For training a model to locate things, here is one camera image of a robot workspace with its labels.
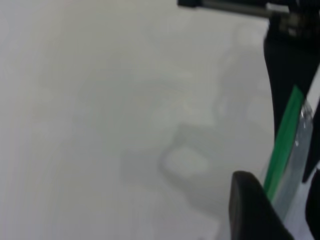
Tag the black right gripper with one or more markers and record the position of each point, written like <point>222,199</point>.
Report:
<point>282,12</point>

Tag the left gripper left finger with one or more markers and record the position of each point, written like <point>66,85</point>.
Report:
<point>252,210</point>

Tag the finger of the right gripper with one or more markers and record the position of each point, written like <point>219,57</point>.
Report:
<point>313,140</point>

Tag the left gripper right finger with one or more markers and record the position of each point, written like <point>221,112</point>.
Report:
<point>314,215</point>

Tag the white paper stack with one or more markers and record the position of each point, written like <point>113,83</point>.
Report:
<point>301,210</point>

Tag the clear zip bag green zipper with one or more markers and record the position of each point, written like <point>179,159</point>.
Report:
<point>282,150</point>

